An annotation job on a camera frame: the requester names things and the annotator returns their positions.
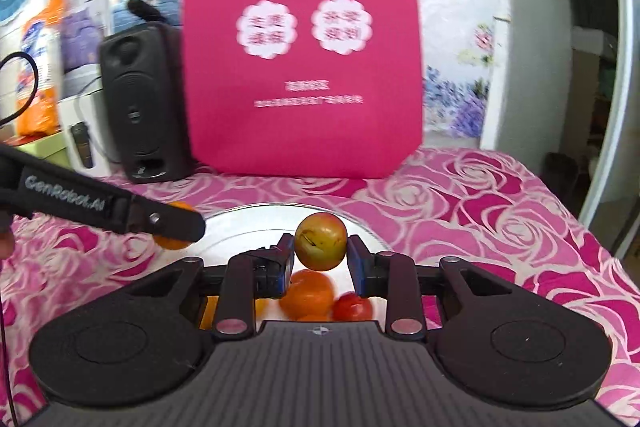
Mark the orange paper cup package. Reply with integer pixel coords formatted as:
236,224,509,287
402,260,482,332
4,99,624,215
15,0,68,138

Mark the small yellow-red plum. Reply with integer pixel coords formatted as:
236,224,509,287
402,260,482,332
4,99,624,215
294,213,348,272

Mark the light green box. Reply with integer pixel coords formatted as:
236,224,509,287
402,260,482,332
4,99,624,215
0,132,68,162

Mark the pink printed bag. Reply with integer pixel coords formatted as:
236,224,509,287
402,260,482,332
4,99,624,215
184,0,426,180

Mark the white door frame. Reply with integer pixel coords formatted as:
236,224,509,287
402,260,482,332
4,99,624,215
480,0,640,258

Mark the black microphone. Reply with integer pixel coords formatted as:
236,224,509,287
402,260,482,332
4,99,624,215
126,0,168,25

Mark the purple floral bedding package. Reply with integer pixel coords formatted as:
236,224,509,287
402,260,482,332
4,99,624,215
60,2,101,72

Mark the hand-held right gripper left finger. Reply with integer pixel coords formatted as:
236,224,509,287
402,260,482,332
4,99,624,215
127,234,296,341

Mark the small orange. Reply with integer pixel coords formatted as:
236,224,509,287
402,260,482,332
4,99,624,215
152,202,198,251

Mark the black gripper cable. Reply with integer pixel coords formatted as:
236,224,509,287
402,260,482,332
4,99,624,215
0,52,41,128

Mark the black speaker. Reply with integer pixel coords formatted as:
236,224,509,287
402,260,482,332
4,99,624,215
98,22,196,184

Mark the white box with cup picture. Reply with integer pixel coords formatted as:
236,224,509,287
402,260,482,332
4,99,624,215
60,92,113,178

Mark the white round plate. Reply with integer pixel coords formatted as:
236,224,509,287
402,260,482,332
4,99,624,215
192,203,396,330

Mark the red apple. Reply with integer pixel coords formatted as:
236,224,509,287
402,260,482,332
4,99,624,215
332,293,374,322

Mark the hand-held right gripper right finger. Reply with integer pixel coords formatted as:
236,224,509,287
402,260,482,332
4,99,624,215
347,234,515,339

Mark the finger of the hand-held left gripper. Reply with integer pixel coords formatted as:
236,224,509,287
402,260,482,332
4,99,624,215
125,197,207,243

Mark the pink rose tablecloth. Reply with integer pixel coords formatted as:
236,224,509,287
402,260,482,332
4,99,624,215
0,147,640,427

